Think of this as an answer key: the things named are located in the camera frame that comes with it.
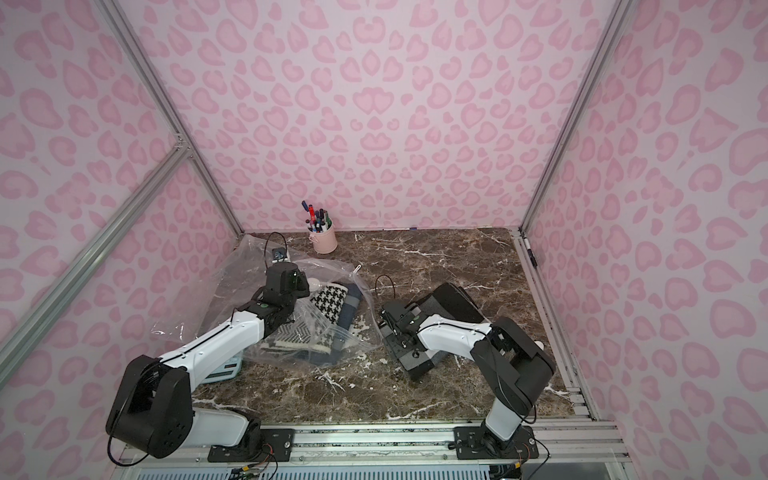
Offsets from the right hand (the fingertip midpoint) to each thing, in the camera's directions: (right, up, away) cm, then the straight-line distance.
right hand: (404, 345), depth 91 cm
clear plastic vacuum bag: (-15, +3, +1) cm, 15 cm away
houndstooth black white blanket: (-22, +14, -1) cm, 26 cm away
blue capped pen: (-35, +45, +15) cm, 59 cm away
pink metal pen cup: (-29, +32, +19) cm, 47 cm away
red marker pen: (-32, +42, +13) cm, 54 cm away
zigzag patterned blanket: (-30, +5, -8) cm, 31 cm away
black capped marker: (-29, +42, +13) cm, 53 cm away
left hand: (-32, +23, -3) cm, 39 cm away
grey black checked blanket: (+15, +13, +7) cm, 21 cm away
